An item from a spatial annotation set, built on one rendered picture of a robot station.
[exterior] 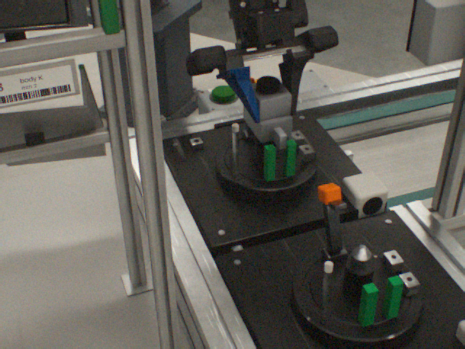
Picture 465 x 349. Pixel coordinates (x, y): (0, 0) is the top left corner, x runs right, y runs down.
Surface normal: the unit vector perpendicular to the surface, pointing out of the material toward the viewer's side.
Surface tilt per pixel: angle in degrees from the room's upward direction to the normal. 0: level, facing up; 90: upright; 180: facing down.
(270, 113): 90
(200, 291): 0
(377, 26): 0
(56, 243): 0
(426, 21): 90
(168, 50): 90
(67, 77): 90
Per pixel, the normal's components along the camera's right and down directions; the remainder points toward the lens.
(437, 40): 0.35, 0.57
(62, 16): 0.16, 0.21
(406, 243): -0.01, -0.79
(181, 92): 0.88, 0.29
